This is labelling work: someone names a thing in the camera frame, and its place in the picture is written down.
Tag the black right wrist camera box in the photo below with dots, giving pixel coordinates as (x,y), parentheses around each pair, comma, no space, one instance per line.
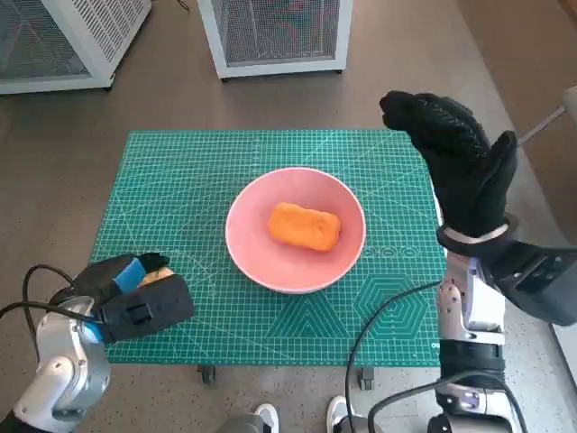
(536,288)

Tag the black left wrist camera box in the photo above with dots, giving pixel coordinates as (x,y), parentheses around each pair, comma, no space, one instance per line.
(153,306)

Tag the orange toy bread loaf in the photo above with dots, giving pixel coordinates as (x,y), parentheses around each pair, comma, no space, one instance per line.
(304,226)

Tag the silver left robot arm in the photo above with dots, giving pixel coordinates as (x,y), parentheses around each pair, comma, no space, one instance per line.
(67,361)

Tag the white shoe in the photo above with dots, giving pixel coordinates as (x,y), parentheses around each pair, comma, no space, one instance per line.
(337,408)
(267,415)

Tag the grey robot leg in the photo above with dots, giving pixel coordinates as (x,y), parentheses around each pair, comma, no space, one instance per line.
(356,426)

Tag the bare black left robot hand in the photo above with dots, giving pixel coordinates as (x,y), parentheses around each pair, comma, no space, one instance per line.
(106,275)

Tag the black table caster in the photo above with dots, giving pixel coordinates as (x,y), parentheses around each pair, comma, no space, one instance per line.
(207,374)
(366,378)

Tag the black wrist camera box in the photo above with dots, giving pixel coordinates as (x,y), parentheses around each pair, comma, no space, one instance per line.
(536,288)
(153,306)

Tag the green cutting mat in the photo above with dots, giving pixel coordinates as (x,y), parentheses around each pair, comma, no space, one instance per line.
(189,189)

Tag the white mesh cabinet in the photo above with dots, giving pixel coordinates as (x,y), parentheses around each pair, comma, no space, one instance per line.
(279,31)
(90,36)

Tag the pink bowl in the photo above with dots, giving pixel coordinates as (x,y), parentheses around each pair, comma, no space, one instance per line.
(252,252)

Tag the round toy bread bun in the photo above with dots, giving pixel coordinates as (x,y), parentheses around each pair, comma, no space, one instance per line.
(158,275)

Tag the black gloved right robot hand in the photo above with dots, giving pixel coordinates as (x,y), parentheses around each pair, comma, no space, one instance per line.
(469,185)

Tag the grey office chair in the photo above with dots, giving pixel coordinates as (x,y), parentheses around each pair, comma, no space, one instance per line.
(541,126)

